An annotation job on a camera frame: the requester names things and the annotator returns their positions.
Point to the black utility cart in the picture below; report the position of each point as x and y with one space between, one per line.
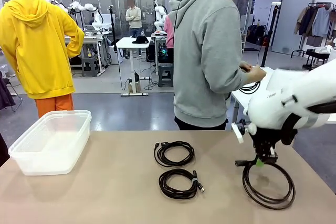
316 56

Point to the person's right hand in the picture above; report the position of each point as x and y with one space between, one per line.
258 74

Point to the white equipment workbench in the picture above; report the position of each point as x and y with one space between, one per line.
92 40

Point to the person's right forearm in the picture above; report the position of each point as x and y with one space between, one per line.
231 79

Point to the dark hanging garment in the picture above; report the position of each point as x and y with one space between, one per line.
5 93

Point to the orange trousers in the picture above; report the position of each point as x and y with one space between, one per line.
55 106

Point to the standing person in beige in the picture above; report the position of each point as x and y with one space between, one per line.
134 16

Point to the grey step stool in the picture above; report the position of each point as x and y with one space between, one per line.
90 62

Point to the translucent plastic storage container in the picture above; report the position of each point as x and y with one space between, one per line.
50 150

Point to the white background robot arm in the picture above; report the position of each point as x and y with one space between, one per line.
159 14
89 7

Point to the clothes rack with garments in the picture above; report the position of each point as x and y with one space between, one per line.
315 22

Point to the black cap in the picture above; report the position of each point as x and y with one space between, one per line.
141 40

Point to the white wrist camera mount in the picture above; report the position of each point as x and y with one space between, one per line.
238 132

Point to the yellow hoodie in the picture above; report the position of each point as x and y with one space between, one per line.
39 51

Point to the grey plastic stool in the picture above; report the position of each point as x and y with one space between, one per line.
165 67

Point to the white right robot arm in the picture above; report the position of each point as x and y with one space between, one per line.
288 103

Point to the black tripod with white top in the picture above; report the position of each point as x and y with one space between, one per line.
270 37

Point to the pink garment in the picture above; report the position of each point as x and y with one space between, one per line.
169 32

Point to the black bags pile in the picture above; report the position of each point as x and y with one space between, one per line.
256 33

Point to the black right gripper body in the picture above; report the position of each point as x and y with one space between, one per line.
263 142

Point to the white standing desk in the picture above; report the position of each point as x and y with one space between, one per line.
128 43

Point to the person in grey hoodie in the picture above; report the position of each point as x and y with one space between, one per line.
204 51

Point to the slim black tripod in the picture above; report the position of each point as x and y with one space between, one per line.
113 24

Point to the person's left hand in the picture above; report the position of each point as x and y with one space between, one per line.
246 66

